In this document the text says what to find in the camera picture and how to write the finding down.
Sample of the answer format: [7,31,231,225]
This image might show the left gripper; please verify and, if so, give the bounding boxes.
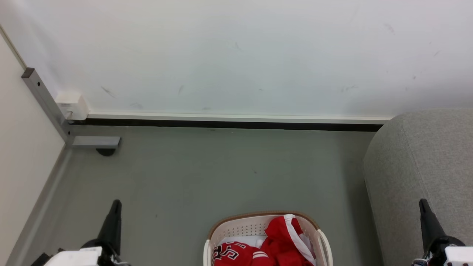
[44,199,122,266]

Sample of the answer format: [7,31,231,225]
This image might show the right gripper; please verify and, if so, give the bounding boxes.
[412,199,473,266]

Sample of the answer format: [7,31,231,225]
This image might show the red printed basketball jersey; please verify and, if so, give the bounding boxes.
[212,241,278,266]

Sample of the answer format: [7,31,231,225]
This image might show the red shorts with white trim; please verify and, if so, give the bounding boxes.
[260,214,317,266]

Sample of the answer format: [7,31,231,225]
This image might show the white basket with brown rim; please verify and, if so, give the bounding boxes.
[203,211,333,266]

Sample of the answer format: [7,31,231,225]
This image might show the grey fabric sofa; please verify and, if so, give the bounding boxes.
[363,108,473,266]

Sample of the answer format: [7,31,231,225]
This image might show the white and black baseboard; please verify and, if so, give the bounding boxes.
[68,112,393,132]

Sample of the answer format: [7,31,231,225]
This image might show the white wall socket box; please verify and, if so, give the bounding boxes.
[55,92,89,121]

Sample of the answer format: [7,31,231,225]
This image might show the grey metal frame post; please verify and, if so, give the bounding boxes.
[21,68,121,149]

